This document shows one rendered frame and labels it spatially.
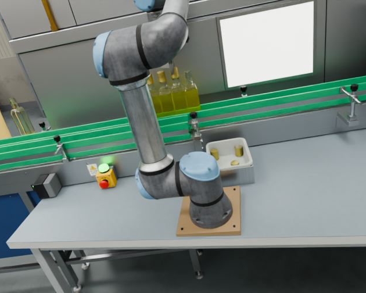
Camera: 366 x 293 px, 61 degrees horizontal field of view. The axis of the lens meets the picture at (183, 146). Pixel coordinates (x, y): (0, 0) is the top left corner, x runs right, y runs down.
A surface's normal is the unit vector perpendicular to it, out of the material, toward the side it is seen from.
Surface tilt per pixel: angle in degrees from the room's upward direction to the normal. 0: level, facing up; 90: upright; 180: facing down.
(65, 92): 90
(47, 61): 90
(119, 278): 0
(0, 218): 90
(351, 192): 0
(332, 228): 0
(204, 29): 90
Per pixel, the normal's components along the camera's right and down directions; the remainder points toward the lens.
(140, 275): -0.19, -0.86
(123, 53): -0.16, 0.39
